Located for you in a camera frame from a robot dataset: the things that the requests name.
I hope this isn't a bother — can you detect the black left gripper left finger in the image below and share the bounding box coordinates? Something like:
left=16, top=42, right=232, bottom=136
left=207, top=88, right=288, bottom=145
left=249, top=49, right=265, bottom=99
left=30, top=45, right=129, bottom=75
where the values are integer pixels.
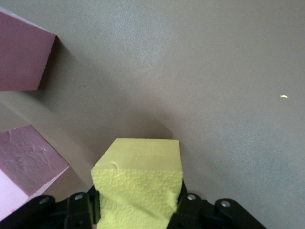
left=0, top=187, right=100, bottom=229

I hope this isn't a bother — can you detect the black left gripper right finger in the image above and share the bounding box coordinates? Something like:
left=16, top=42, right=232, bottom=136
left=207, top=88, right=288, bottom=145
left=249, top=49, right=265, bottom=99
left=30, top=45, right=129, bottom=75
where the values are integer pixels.
left=167, top=180, right=265, bottom=229

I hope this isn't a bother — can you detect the yellow foam cube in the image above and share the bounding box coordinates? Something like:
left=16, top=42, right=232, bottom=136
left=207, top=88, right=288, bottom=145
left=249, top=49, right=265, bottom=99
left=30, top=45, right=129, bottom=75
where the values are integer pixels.
left=91, top=137, right=184, bottom=229

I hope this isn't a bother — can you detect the pink foam cube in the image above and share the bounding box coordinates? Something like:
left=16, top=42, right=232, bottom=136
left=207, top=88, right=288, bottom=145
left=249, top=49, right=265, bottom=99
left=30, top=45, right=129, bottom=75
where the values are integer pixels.
left=0, top=124, right=70, bottom=219
left=0, top=6, right=57, bottom=92

